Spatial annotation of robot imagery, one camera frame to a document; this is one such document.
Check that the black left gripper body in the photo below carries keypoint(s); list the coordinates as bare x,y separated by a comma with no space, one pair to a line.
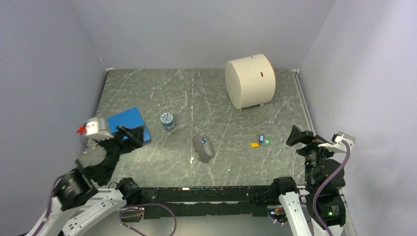
115,146

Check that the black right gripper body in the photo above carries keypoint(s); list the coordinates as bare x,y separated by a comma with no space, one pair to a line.
313,154

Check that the metal key organizer plate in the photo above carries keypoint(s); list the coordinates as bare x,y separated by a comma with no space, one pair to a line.
205,152

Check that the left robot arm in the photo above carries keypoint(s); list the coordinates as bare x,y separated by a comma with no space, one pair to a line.
74,189

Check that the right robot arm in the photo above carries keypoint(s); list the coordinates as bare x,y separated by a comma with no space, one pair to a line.
324,178

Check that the blue flat pad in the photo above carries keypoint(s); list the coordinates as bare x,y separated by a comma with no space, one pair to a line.
130,118

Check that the small blue labelled jar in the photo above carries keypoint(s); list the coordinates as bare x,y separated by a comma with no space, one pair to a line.
167,121

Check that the yellow and green key bunch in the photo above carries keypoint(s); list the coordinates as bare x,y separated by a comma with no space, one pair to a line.
258,144

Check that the cream cylindrical container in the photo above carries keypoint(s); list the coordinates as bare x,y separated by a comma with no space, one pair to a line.
250,81

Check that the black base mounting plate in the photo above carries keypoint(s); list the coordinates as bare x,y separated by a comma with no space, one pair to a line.
157,210

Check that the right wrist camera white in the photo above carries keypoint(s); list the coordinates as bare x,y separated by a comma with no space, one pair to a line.
340,143

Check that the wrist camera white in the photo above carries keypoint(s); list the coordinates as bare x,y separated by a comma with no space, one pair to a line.
340,143
96,129

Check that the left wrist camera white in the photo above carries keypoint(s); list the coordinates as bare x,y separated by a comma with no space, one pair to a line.
96,129

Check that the aluminium frame rail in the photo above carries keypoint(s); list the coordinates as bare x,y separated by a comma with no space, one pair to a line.
254,194

